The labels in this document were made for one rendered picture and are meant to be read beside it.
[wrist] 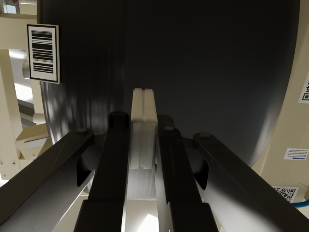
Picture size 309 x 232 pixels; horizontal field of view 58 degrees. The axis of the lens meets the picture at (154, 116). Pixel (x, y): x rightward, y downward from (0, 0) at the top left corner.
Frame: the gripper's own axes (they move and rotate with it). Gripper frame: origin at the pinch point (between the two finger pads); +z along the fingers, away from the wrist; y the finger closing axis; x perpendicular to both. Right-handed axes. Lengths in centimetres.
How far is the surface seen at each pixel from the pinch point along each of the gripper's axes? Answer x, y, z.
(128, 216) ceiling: -319, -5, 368
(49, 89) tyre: -2.1, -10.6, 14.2
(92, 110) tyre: -3.4, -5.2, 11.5
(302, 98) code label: -6.6, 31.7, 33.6
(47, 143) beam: -40, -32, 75
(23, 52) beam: -182, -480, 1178
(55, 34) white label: 4.2, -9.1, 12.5
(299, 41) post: 3.9, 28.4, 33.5
